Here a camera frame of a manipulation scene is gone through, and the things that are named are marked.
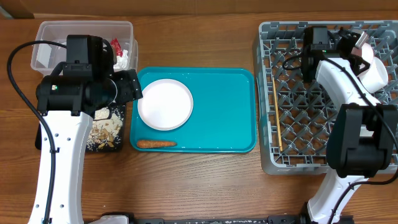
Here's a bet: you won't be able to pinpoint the pink bowl with food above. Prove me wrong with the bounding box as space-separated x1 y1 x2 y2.
351 30 374 64

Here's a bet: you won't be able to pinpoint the white tissue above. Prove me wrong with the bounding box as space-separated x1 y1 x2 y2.
113 50 128 70

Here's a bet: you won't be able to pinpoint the white bowl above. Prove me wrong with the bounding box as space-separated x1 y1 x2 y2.
358 57 388 93

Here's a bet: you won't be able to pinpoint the red snack wrapper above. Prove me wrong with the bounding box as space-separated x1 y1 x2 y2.
110 39 123 57

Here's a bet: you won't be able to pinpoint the rice and peanut scraps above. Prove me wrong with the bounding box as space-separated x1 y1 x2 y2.
86 107 124 151

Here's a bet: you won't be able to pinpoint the orange carrot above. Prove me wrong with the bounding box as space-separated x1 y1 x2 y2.
136 139 177 149

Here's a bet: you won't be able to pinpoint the grey dishwasher rack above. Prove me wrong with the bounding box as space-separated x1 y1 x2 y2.
253 21 397 175

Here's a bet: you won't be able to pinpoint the wooden chopstick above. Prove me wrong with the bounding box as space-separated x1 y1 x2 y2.
272 77 283 152

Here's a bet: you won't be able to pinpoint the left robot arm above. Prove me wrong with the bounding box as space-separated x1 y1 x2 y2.
29 70 142 223

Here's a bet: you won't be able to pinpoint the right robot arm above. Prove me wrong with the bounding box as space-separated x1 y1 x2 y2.
300 26 397 223

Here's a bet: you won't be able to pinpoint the black plastic tray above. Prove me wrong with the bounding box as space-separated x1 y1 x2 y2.
34 104 127 153

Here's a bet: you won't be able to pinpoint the clear plastic storage bin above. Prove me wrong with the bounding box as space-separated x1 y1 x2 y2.
30 21 138 76

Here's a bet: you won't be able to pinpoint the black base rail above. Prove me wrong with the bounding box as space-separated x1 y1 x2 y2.
97 212 315 224

